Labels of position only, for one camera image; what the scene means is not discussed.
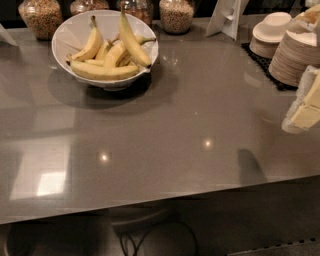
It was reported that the left leaning yellow banana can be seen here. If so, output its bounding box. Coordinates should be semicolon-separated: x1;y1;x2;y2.
67;15;102;61

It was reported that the white ceramic bowl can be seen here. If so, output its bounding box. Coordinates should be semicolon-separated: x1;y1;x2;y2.
52;10;158;91

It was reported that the small central yellow banana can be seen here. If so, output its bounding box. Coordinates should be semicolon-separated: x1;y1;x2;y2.
95;36;119;60

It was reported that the black cable under table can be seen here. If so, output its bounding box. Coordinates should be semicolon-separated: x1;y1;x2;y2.
118;219;201;256

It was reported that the middle yellow banana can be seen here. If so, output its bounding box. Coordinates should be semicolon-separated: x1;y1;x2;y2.
103;35;156;68

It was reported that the stack of small bowls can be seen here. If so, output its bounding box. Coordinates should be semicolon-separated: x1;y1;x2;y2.
249;12;292;59

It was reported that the black rubber mat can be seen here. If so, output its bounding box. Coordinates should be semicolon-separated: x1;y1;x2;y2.
241;43;297;91

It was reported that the stack of paper plates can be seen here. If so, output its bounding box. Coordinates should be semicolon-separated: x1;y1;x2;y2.
268;13;320;88

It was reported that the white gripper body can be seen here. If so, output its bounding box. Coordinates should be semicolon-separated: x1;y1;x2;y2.
282;65;320;134

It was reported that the white paper corner left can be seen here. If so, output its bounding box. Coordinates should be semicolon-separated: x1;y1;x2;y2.
0;23;17;46

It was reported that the right glass cereal jar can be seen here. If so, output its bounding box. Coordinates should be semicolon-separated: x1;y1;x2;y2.
159;0;195;34

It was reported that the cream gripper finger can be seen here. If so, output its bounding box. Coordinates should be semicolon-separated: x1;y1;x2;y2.
303;73;320;109
290;105;320;129

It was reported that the left glass cereal jar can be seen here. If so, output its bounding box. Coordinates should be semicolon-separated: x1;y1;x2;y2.
18;0;63;40

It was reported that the front lying yellow banana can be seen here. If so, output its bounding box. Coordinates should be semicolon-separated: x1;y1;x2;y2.
69;60;139;81

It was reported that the glass cereal jar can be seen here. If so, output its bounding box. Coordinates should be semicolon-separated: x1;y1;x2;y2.
117;0;154;27
159;0;195;34
18;0;63;40
70;0;109;16

